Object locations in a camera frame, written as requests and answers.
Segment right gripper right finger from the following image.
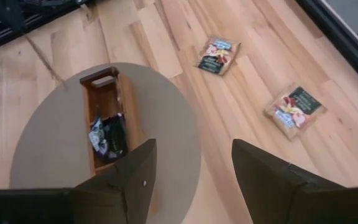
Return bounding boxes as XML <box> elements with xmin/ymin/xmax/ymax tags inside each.
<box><xmin>232</xmin><ymin>139</ymin><xmax>346</xmax><ymax>224</ymax></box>

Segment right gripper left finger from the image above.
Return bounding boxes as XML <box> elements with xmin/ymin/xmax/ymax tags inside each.
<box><xmin>73</xmin><ymin>139</ymin><xmax>157</xmax><ymax>224</ymax></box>

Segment blue blackcurrant tea packet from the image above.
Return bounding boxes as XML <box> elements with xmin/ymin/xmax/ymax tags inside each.
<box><xmin>103</xmin><ymin>112</ymin><xmax>129</xmax><ymax>160</ymax></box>
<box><xmin>88</xmin><ymin>115</ymin><xmax>109</xmax><ymax>157</ymax></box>

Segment beige vanilla tea packet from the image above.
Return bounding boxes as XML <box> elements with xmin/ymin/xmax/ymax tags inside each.
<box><xmin>264</xmin><ymin>85</ymin><xmax>328</xmax><ymax>141</ymax></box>
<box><xmin>194</xmin><ymin>36</ymin><xmax>241</xmax><ymax>76</ymax></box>

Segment wooden tea organizer box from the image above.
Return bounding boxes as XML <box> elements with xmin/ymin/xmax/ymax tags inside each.
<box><xmin>79</xmin><ymin>65</ymin><xmax>155</xmax><ymax>175</ymax></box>

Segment round grey placemat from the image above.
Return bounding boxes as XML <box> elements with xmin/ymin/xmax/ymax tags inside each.
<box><xmin>9</xmin><ymin>62</ymin><xmax>202</xmax><ymax>224</ymax></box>

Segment black aluminium table frame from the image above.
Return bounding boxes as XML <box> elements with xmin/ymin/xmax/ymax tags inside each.
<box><xmin>0</xmin><ymin>0</ymin><xmax>358</xmax><ymax>110</ymax></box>

